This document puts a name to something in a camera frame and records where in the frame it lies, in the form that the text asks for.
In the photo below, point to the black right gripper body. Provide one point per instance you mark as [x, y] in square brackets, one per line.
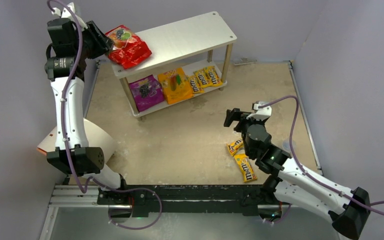
[237, 117]

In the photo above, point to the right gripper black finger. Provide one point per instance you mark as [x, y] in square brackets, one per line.
[237, 115]
[229, 118]

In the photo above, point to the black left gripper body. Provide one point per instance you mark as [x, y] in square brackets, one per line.
[98, 38]

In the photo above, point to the red assorted gummy bag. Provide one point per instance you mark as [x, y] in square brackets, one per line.
[128, 50]

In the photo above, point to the yellow m&m's bag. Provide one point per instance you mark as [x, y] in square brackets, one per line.
[195, 85]
[202, 78]
[234, 147]
[245, 168]
[213, 76]

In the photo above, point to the purple grape gummy bag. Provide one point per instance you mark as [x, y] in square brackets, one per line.
[147, 92]

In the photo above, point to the orange mango gummy bag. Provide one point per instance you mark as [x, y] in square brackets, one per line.
[175, 86]

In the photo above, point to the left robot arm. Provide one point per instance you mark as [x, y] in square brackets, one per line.
[71, 45]

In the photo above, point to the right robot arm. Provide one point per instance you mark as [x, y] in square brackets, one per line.
[294, 183]

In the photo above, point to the white two-tier shelf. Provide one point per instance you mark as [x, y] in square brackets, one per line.
[177, 41]

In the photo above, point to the clear plastic cup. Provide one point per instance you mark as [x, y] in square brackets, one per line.
[288, 146]

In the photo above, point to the white cylinder container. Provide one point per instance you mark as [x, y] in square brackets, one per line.
[96, 136]

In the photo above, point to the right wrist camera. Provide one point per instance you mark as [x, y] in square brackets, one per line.
[261, 111]

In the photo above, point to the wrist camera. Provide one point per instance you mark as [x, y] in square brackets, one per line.
[71, 12]
[261, 111]

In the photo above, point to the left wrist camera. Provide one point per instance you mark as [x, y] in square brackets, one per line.
[71, 12]

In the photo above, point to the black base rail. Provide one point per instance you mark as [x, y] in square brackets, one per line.
[248, 200]

